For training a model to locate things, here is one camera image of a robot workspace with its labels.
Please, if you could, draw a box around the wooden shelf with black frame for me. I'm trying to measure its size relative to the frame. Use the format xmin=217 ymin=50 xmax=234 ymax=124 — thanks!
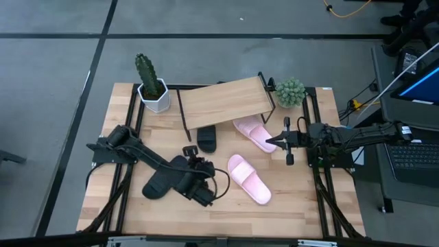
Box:
xmin=176 ymin=71 xmax=277 ymax=143

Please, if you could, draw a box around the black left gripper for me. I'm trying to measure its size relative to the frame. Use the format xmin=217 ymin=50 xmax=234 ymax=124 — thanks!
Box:
xmin=181 ymin=145 xmax=217 ymax=208

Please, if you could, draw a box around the black slide slipper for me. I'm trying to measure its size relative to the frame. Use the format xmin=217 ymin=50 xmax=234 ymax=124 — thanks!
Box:
xmin=141 ymin=154 xmax=189 ymax=200
xmin=196 ymin=124 xmax=218 ymax=154

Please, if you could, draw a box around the pink slide slipper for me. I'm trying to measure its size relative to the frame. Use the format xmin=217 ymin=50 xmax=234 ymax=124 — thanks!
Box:
xmin=233 ymin=115 xmax=277 ymax=154
xmin=227 ymin=154 xmax=272 ymax=206

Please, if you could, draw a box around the person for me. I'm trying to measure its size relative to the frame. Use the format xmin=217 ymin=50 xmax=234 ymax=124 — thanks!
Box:
xmin=379 ymin=0 xmax=439 ymax=58

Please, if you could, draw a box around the monitor with blue screen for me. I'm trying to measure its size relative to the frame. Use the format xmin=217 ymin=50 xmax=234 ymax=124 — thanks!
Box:
xmin=390 ymin=58 xmax=439 ymax=106

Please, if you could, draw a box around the white cable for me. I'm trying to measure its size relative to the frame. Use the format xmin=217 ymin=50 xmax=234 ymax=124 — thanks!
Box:
xmin=356 ymin=40 xmax=439 ymax=119

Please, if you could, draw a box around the black power adapter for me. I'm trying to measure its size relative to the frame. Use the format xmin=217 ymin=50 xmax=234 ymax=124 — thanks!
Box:
xmin=394 ymin=47 xmax=423 ymax=79

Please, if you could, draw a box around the black laptop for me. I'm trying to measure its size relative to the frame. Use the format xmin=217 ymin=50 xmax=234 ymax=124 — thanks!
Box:
xmin=383 ymin=132 xmax=439 ymax=189

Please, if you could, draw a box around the grey equipment cart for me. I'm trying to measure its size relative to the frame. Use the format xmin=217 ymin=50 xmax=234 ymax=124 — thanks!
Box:
xmin=372 ymin=39 xmax=439 ymax=213

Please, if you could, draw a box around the yellow floor cable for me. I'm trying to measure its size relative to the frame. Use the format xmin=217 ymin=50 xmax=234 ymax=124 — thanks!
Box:
xmin=322 ymin=0 xmax=373 ymax=19

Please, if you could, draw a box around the black chair leg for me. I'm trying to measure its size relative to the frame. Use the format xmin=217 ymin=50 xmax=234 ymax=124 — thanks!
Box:
xmin=0 ymin=150 xmax=27 ymax=166

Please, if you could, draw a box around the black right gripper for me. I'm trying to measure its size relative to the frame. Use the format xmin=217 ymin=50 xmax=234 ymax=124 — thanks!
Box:
xmin=265 ymin=116 xmax=309 ymax=166

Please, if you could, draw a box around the tall cactus in white pot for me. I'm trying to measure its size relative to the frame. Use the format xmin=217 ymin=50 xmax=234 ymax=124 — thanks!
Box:
xmin=134 ymin=53 xmax=171 ymax=114

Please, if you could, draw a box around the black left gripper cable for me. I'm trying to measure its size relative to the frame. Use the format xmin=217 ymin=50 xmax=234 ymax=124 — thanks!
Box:
xmin=211 ymin=167 xmax=232 ymax=200

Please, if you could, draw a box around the round succulent in pot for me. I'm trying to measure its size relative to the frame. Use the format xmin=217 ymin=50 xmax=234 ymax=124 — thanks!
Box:
xmin=274 ymin=77 xmax=307 ymax=109

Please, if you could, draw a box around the yellow power plug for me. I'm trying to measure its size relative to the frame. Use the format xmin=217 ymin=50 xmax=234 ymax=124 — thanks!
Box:
xmin=348 ymin=98 xmax=365 ymax=111

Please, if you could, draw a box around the black aluminium table frame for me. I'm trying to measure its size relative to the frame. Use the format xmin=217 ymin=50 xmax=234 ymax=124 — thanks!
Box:
xmin=75 ymin=82 xmax=367 ymax=247

